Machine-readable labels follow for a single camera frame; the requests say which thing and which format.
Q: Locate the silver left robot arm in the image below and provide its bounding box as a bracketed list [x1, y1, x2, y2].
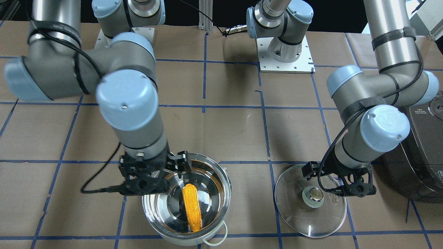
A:
[302, 0, 439, 197]

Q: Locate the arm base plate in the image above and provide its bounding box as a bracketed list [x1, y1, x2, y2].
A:
[94, 27, 155, 55]
[256, 36, 316, 74]

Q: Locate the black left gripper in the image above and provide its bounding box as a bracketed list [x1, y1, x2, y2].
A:
[302, 156, 377, 197]

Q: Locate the white electric cooking pot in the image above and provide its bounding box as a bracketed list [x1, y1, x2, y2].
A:
[142, 153, 232, 246]

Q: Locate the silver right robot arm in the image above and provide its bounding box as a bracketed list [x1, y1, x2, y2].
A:
[4, 0, 192, 196]

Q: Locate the black rice cooker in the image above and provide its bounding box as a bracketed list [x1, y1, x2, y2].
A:
[383, 91, 443, 204]

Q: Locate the yellow corn cob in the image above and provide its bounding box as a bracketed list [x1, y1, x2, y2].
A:
[182, 183, 202, 233]

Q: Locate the aluminium frame post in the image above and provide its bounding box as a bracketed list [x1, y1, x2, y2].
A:
[198, 0, 213, 33]

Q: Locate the glass pot lid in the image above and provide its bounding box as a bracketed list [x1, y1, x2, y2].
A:
[274, 165, 347, 238]

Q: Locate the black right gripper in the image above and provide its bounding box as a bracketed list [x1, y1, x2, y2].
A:
[119, 147, 192, 196]

